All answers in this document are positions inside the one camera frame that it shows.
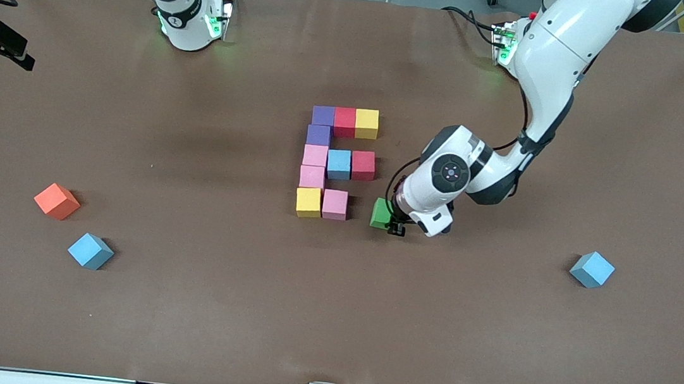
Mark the green lit connector box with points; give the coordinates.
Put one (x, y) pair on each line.
(505, 44)
(220, 17)

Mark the purple foam block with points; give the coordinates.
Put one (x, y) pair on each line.
(323, 115)
(318, 135)

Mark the pink foam block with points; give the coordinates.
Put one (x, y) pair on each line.
(315, 155)
(312, 177)
(335, 204)

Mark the brown paper table cover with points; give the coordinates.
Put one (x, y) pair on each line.
(327, 330)

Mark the green foam block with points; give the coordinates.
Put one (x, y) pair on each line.
(381, 214)

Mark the blue foam block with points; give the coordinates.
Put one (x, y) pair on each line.
(592, 270)
(90, 251)
(338, 165)

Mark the red foam block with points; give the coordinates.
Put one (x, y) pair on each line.
(363, 165)
(345, 122)

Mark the orange foam block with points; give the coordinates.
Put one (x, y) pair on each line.
(57, 201)

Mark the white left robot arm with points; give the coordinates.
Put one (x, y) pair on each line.
(561, 43)

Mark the yellow foam block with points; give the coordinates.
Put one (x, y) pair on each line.
(367, 124)
(308, 202)

